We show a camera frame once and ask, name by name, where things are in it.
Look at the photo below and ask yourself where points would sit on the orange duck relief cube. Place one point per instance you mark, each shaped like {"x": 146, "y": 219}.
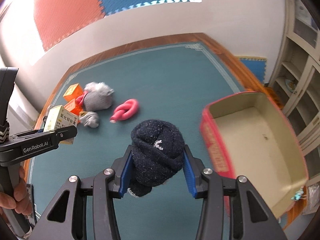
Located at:
{"x": 73, "y": 92}

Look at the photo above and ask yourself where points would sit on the yellow paper carton box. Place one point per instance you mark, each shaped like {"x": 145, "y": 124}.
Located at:
{"x": 59, "y": 117}

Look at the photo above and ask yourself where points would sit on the grey ribbed sock with black cuff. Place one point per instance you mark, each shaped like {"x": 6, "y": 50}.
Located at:
{"x": 98, "y": 100}

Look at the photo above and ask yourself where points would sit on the red open cardboard box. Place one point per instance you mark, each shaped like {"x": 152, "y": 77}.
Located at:
{"x": 246, "y": 134}

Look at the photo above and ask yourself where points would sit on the clear plastic bag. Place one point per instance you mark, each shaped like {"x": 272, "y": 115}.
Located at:
{"x": 97, "y": 86}

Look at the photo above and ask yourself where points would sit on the red foam wall tile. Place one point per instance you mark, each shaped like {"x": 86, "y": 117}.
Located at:
{"x": 58, "y": 19}

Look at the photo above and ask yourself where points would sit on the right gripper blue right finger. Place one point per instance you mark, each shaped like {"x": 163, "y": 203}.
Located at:
{"x": 190, "y": 173}

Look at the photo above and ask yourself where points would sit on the beige glass door cabinet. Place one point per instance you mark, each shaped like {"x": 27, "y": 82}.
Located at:
{"x": 296, "y": 81}

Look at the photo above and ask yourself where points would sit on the light grey balled sock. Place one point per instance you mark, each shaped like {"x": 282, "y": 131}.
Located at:
{"x": 89, "y": 119}

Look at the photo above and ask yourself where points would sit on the person left hand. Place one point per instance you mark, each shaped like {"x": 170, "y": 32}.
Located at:
{"x": 20, "y": 201}

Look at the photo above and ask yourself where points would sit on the dark navy balled sock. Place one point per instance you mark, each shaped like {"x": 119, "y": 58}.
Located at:
{"x": 157, "y": 155}

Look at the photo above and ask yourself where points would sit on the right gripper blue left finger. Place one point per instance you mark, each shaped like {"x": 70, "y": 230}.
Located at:
{"x": 125, "y": 176}

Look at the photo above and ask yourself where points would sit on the small blue floor foam tile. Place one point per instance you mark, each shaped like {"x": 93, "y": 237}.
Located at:
{"x": 257, "y": 65}

